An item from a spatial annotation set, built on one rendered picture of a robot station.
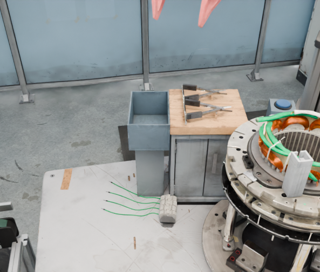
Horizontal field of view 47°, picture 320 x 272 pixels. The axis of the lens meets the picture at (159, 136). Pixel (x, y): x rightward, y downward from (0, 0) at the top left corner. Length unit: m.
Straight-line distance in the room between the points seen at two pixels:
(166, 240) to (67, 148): 1.69
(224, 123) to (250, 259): 0.33
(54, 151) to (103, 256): 1.68
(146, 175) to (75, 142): 1.63
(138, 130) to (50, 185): 0.40
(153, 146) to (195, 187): 0.19
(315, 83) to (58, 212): 0.87
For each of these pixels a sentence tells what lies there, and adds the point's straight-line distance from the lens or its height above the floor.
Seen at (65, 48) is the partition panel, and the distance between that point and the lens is 3.02.
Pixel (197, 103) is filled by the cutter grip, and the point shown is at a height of 1.09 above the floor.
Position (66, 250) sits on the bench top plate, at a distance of 1.04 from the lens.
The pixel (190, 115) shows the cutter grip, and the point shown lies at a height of 1.09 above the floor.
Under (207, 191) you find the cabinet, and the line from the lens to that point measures 1.09.
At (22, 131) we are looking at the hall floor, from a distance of 2.88.
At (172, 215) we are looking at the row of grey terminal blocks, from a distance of 1.04.
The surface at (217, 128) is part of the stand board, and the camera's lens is 0.93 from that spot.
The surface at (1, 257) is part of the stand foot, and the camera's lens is 2.08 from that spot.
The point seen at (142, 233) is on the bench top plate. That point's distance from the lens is 1.04.
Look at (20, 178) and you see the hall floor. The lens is 2.48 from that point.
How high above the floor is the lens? 1.60
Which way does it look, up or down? 37 degrees down
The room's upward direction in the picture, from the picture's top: straight up
